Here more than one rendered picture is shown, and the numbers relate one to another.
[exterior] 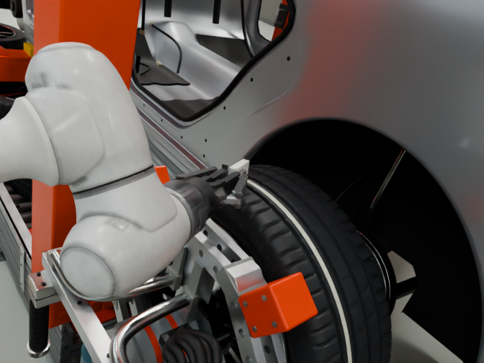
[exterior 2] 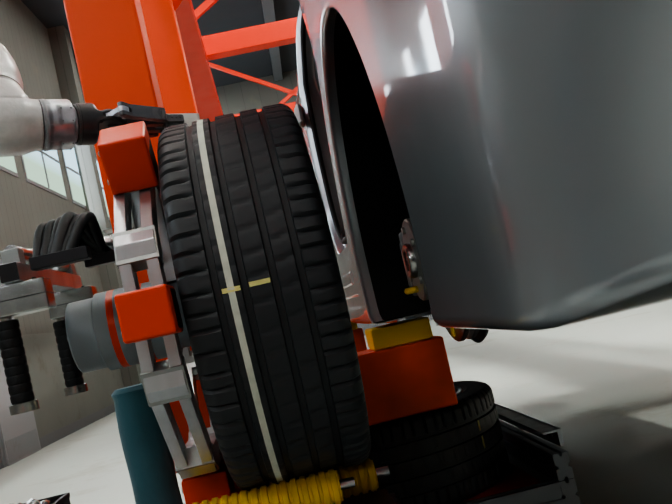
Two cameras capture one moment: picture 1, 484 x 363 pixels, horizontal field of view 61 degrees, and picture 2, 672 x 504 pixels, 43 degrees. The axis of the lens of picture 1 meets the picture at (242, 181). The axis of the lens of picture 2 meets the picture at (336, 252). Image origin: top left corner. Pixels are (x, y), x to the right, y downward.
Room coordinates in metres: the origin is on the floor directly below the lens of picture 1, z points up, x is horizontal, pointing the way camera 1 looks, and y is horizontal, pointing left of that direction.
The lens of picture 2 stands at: (-0.29, -1.24, 0.80)
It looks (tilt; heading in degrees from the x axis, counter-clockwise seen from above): 4 degrees up; 43
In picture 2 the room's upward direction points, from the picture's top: 13 degrees counter-clockwise
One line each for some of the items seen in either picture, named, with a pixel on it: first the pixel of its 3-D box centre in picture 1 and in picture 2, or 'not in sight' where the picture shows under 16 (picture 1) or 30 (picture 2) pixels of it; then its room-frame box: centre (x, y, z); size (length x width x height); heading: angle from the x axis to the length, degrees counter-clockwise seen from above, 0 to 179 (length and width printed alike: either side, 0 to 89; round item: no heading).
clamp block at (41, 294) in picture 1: (55, 284); (73, 302); (0.57, 0.29, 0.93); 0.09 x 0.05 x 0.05; 138
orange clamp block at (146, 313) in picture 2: not in sight; (149, 314); (0.40, -0.21, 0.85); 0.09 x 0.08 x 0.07; 48
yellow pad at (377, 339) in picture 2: not in sight; (397, 333); (1.26, 0.07, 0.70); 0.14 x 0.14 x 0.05; 48
